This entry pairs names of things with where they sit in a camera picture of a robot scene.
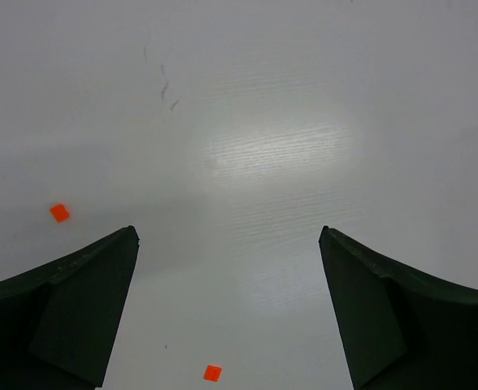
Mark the small orange lego upper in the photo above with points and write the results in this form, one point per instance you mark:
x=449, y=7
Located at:
x=60, y=212

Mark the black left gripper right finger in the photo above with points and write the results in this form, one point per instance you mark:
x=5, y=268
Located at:
x=400, y=328

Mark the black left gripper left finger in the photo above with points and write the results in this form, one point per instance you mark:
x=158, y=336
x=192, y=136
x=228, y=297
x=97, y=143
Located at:
x=59, y=321

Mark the small orange lego stud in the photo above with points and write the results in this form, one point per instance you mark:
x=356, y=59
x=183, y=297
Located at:
x=212, y=373

